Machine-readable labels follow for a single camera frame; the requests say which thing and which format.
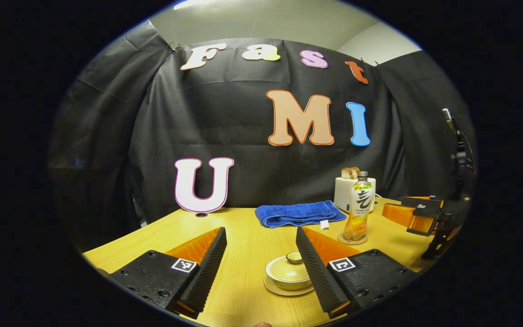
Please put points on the cream teacup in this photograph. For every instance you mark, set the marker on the cream teacup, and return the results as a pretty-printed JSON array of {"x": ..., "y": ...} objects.
[{"x": 288, "y": 285}]

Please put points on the white toaster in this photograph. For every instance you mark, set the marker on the white toaster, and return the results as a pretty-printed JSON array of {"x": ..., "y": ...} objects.
[{"x": 343, "y": 195}]

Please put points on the folded blue towel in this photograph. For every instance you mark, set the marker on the folded blue towel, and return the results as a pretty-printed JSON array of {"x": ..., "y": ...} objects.
[{"x": 298, "y": 213}]

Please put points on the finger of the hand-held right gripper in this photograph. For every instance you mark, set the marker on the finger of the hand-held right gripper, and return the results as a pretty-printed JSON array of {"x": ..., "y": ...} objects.
[
  {"x": 420, "y": 202},
  {"x": 407, "y": 217}
]

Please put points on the toast bread slice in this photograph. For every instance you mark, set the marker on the toast bread slice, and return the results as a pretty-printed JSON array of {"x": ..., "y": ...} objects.
[
  {"x": 346, "y": 173},
  {"x": 355, "y": 172}
]

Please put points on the metal binder clip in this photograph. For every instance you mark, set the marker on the metal binder clip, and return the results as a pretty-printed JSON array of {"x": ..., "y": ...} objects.
[{"x": 171, "y": 45}]

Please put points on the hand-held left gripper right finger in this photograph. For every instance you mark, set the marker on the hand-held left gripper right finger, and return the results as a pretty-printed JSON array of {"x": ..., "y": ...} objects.
[{"x": 318, "y": 272}]

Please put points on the cream saucer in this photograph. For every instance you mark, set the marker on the cream saucer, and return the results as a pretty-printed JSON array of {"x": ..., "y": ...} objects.
[{"x": 273, "y": 289}]

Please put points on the black backdrop cloth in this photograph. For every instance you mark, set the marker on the black backdrop cloth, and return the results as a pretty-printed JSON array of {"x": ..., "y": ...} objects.
[{"x": 252, "y": 181}]

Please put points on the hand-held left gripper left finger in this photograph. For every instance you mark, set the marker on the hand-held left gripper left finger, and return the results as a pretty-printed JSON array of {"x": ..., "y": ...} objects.
[{"x": 207, "y": 272}]

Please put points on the round cork coaster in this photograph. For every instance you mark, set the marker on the round cork coaster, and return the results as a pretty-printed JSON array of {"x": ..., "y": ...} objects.
[{"x": 345, "y": 240}]

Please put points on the clear water bottle white label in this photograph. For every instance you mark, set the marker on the clear water bottle white label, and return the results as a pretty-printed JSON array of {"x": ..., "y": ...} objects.
[{"x": 359, "y": 209}]

